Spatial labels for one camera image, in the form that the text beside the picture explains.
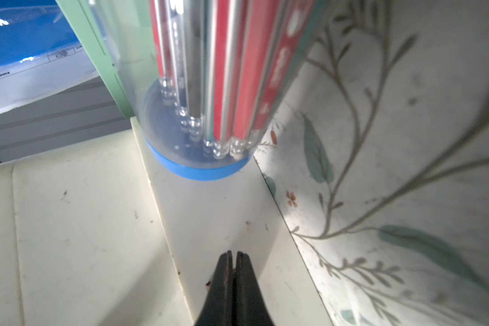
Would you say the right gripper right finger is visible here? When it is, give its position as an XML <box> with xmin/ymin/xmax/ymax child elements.
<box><xmin>233</xmin><ymin>251</ymin><xmax>274</xmax><ymax>326</ymax></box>

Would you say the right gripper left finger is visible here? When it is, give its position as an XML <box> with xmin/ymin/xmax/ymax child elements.
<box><xmin>195</xmin><ymin>251</ymin><xmax>234</xmax><ymax>326</ymax></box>

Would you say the white drawer cabinet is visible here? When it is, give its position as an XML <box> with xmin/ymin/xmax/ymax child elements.
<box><xmin>0</xmin><ymin>130</ymin><xmax>192</xmax><ymax>325</ymax></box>

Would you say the blue lid pencil tube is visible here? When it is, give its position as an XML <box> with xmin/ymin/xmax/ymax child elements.
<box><xmin>88</xmin><ymin>1</ymin><xmax>332</xmax><ymax>181</ymax></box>

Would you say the white bottom drawer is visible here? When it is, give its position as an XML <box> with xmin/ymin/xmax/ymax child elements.
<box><xmin>130</xmin><ymin>118</ymin><xmax>331</xmax><ymax>325</ymax></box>

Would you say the green file organizer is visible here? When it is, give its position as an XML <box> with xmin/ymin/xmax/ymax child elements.
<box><xmin>0</xmin><ymin>0</ymin><xmax>136</xmax><ymax>123</ymax></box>

